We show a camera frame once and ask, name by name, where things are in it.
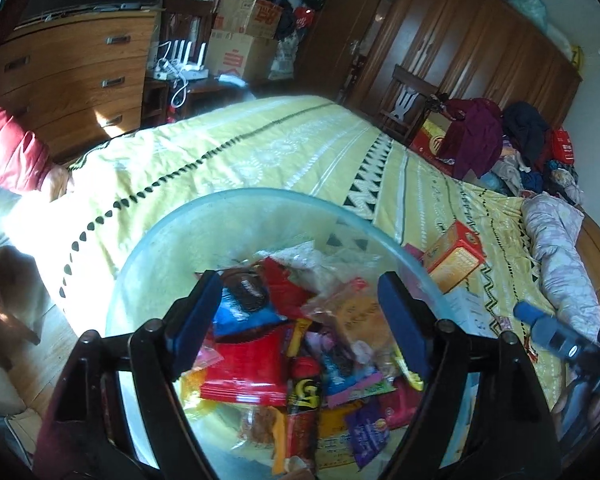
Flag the wooden dresser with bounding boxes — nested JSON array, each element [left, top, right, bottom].
[[0, 10, 161, 163]]

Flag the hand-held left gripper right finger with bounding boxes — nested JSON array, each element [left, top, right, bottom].
[[376, 271, 563, 480]]

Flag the printed plastic bag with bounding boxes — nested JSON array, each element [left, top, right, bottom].
[[270, 40, 301, 81]]

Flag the pile of mixed clothes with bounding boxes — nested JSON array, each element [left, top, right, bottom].
[[480, 152, 583, 206]]

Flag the dark navy garment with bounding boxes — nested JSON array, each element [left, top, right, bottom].
[[502, 101, 551, 168]]

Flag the white power strip with cables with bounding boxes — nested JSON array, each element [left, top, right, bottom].
[[147, 57, 188, 108]]

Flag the carved back wooden chair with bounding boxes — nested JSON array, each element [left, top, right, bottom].
[[377, 64, 438, 146]]

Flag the teal plastic bag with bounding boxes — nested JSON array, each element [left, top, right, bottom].
[[505, 0, 548, 31]]

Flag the white router with antennas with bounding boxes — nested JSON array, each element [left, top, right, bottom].
[[157, 37, 206, 81]]

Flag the brown wooden wardrobe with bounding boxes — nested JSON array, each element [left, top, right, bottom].
[[325, 0, 583, 131]]

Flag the black garment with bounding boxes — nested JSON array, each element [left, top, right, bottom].
[[275, 0, 301, 41]]

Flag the red shopping bag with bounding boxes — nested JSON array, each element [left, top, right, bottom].
[[550, 129, 578, 166]]

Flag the plain dark wooden chair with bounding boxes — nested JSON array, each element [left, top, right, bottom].
[[160, 0, 216, 76]]

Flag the wooden headboard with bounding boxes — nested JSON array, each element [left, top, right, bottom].
[[577, 215, 600, 311]]

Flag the low dark wooden table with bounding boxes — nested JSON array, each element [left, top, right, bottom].
[[142, 77, 261, 126]]

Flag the person's dark red clothing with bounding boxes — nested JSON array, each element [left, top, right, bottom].
[[34, 400, 81, 480]]

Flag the maroon garment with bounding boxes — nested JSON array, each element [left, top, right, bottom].
[[437, 97, 506, 181]]

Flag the pale floral quilt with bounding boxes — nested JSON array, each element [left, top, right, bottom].
[[522, 194, 600, 346]]

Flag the pale cloth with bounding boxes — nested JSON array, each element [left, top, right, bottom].
[[0, 405, 46, 461]]

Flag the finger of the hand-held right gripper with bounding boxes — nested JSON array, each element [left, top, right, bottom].
[[512, 301, 588, 362]]

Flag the long grey white box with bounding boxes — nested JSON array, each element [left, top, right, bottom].
[[447, 287, 501, 346]]

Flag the red hanging bag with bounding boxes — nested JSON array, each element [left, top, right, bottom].
[[294, 4, 318, 28]]

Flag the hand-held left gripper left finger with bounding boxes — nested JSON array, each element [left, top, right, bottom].
[[34, 270, 224, 480]]

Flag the orange red carton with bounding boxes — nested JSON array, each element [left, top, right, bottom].
[[421, 220, 487, 295]]

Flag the pile of mixed snack packets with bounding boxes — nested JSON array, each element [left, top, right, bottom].
[[180, 240, 426, 480]]

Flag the red gold gift box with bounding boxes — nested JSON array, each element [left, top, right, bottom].
[[410, 110, 461, 168]]

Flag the wooden stool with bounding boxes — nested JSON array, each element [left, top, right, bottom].
[[0, 280, 41, 371]]

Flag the translucent pale blue bowl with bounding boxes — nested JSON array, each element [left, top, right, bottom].
[[104, 187, 468, 480]]

